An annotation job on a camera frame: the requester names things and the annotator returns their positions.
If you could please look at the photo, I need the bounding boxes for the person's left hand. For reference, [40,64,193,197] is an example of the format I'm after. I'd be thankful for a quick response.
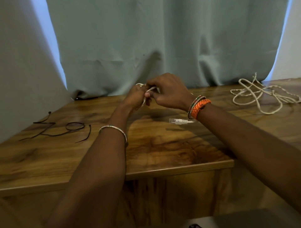
[122,84,152,111]

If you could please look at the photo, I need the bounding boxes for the person's right hand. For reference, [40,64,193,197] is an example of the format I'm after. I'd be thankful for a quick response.
[145,73,196,112]

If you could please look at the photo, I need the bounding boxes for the short black twist tie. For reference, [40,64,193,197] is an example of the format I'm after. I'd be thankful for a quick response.
[75,124,92,143]

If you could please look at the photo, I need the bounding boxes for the black twist ties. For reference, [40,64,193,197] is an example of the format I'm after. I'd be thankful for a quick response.
[18,111,56,141]

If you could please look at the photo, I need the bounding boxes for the plain white cable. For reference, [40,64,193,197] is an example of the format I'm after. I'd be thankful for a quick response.
[239,79,283,115]

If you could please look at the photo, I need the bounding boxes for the person's right forearm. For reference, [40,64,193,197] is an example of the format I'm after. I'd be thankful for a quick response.
[197,103,301,212]

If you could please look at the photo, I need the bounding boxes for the person's left forearm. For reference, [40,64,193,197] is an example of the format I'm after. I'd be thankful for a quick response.
[45,104,137,228]

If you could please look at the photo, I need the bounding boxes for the silver beaded bangle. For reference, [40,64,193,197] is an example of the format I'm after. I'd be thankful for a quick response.
[98,125,128,144]

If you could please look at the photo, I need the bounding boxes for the teal fabric curtain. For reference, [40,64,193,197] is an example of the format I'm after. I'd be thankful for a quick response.
[46,0,289,99]

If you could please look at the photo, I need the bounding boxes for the wooden desk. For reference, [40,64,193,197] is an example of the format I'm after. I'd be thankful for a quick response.
[0,78,301,228]

